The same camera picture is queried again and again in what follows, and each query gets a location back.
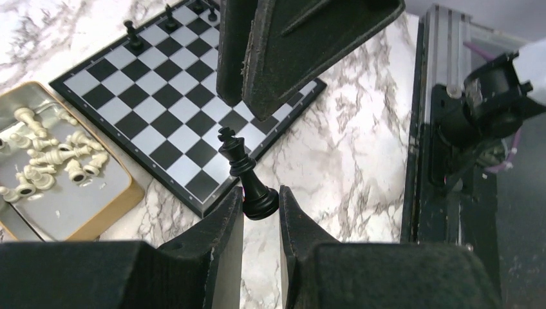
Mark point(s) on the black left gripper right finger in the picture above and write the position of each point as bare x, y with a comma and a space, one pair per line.
320, 272

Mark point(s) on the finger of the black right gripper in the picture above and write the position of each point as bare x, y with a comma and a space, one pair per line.
293, 42
235, 24

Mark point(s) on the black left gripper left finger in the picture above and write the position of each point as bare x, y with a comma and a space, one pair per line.
200, 268

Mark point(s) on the black king piece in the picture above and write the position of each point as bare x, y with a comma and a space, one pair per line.
260, 201

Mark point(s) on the black bishop on board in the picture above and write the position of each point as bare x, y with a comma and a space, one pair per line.
171, 23

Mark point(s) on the pile of white chess pieces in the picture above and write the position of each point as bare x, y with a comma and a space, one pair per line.
80, 155

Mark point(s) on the black rook on corner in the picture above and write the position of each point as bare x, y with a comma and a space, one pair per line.
197, 5

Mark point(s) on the black and silver chessboard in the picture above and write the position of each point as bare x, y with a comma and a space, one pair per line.
159, 104

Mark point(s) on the gold tin tray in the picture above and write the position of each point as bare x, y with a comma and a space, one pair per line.
67, 211

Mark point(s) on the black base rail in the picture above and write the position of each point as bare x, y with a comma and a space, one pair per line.
489, 197

